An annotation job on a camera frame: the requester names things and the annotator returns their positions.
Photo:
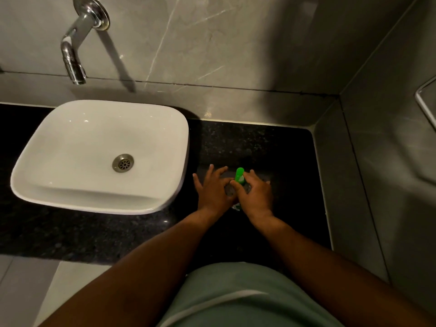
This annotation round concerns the person's right thumb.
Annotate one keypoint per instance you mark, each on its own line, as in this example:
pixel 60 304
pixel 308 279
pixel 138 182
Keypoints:
pixel 237 190

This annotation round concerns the white ceramic sink basin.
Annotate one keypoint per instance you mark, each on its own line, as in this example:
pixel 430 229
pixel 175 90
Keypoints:
pixel 85 142

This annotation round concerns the person's left hand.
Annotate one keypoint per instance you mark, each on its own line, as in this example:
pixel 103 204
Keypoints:
pixel 213 197

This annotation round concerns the chrome towel rail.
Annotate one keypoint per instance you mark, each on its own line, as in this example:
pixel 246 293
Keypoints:
pixel 424 98

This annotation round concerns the person's left little finger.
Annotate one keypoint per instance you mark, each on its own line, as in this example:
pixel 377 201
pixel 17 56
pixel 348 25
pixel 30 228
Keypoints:
pixel 197 183

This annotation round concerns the chrome wall faucet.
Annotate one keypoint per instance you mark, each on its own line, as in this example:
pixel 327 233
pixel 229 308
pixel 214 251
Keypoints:
pixel 76 40

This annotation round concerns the person's right forearm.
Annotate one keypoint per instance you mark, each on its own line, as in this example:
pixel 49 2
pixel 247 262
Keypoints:
pixel 333 275

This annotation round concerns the person's left middle finger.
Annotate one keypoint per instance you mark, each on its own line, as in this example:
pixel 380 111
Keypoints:
pixel 220 171

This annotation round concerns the metal sink drain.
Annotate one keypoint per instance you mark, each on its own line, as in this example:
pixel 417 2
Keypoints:
pixel 123 163

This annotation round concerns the grey-green shirt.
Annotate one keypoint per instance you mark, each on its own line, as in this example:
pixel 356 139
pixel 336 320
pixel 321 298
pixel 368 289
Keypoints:
pixel 245 299

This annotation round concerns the green pump bottle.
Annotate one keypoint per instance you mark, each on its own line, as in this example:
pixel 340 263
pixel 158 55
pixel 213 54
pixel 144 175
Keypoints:
pixel 239 175

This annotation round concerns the person's right hand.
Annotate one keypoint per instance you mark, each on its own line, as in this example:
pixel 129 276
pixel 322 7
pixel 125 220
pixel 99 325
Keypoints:
pixel 257 200

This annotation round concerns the person's left forearm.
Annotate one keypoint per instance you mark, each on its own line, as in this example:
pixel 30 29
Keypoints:
pixel 143 275

